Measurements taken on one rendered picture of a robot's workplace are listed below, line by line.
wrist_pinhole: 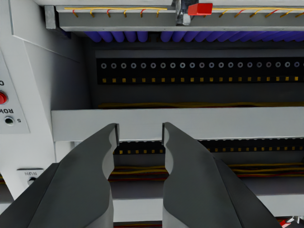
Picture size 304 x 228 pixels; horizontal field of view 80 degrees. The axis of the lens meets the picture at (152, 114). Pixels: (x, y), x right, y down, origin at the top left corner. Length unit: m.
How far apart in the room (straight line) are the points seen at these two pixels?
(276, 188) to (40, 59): 0.54
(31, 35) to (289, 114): 0.35
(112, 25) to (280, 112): 0.26
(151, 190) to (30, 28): 0.38
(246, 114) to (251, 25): 0.12
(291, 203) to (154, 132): 0.32
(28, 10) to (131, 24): 0.12
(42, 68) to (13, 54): 0.03
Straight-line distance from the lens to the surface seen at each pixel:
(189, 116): 0.27
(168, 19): 0.27
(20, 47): 0.26
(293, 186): 0.59
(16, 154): 0.34
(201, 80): 0.41
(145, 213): 0.40
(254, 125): 0.31
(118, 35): 0.32
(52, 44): 0.31
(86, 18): 0.28
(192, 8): 0.18
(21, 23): 0.26
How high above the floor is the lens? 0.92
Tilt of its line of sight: 27 degrees up
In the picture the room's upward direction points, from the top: 180 degrees counter-clockwise
